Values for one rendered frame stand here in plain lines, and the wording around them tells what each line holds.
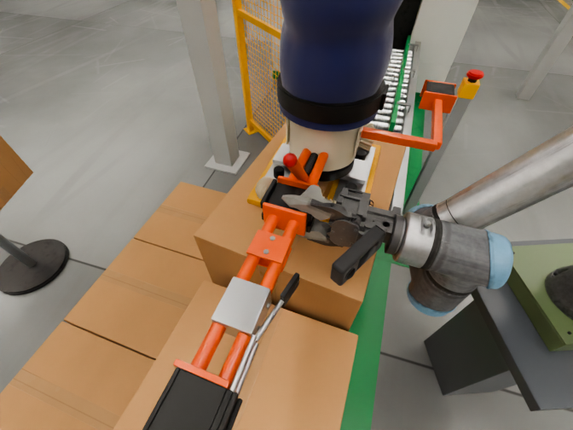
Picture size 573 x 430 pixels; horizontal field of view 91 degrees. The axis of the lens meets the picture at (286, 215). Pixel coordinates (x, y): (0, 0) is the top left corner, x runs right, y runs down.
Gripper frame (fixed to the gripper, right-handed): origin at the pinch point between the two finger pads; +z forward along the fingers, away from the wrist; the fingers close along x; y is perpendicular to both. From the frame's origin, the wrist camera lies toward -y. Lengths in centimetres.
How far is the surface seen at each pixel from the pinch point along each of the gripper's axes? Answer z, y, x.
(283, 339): -4.3, -13.9, -25.9
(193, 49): 106, 130, -28
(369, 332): -38, 31, -120
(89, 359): 60, -31, -66
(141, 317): 53, -13, -66
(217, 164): 107, 130, -119
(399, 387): -56, 10, -120
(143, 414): 16.5, -35.5, -26.1
